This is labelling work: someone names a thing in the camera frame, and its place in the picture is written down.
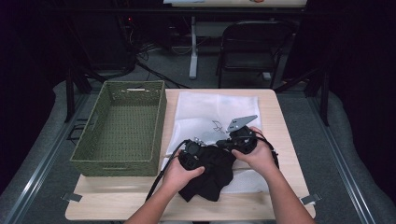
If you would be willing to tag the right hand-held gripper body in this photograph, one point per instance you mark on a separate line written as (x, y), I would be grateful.
(246, 141)

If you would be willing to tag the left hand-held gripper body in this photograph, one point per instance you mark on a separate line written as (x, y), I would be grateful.
(191, 155)

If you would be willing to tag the black garment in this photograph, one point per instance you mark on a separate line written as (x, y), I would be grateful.
(214, 174)

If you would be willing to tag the white mesh laundry bag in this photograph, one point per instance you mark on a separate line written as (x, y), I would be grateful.
(199, 109)

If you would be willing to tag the green woven basket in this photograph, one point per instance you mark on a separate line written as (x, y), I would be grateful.
(124, 133)

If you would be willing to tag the person's right hand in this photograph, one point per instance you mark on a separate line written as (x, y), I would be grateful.
(260, 157)

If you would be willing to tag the person's left hand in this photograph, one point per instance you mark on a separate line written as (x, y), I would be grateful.
(177, 177)

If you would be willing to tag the small white box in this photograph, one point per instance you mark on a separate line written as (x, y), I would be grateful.
(266, 76)

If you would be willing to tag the grey tape strip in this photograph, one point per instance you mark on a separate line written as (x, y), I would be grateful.
(311, 198)
(71, 197)

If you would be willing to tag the black metal stand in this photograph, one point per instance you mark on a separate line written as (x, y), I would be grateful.
(325, 93)
(70, 93)

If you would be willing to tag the white desk leg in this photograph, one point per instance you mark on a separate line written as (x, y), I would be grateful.
(193, 46)

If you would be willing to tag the black folding chair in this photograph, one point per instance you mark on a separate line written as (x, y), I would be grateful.
(249, 34)

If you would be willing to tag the orange object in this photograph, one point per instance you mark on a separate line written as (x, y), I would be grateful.
(257, 1)

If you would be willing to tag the aluminium rail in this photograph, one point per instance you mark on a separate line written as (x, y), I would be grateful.
(43, 165)
(341, 165)

